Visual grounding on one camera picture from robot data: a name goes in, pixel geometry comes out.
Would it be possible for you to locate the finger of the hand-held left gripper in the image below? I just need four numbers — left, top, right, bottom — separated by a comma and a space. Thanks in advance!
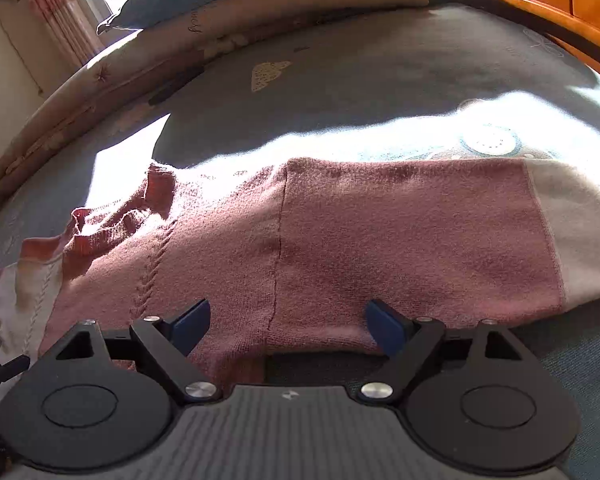
0, 354, 31, 382

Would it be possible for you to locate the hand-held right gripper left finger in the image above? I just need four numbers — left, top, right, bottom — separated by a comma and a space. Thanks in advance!
56, 299, 223, 406

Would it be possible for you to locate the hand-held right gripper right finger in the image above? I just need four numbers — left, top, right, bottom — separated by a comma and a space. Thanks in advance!
358, 300, 523, 403

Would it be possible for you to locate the pink and white knit sweater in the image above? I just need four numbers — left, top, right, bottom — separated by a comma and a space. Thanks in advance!
0, 156, 600, 401

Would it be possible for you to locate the black phone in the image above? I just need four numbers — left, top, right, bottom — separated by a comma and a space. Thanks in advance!
147, 67, 206, 107

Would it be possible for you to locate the folded pink floral quilt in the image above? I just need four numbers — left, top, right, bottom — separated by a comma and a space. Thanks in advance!
0, 0, 433, 208

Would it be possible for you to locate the blue printed bed sheet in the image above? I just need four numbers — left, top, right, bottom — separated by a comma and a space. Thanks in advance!
0, 2, 600, 480

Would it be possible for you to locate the pink patterned curtain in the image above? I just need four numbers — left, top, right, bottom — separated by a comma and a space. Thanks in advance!
15, 0, 106, 68

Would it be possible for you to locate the thin wall cord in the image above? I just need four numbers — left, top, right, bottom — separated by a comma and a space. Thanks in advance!
0, 2, 46, 101

